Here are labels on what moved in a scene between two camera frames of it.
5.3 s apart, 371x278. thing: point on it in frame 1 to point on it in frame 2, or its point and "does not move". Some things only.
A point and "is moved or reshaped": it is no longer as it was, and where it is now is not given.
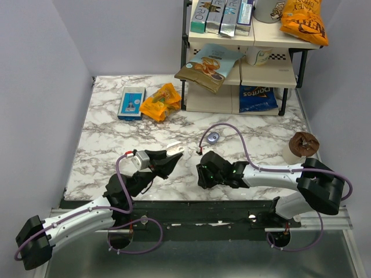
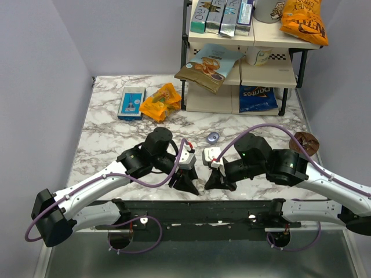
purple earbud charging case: x=213 y=138 does not move
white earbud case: x=174 y=148 is moved or reshaped
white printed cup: x=268 y=11 does not move
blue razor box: x=131 y=99 does not move
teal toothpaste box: x=199 y=19 does not move
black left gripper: x=160 y=165 to x=185 y=183
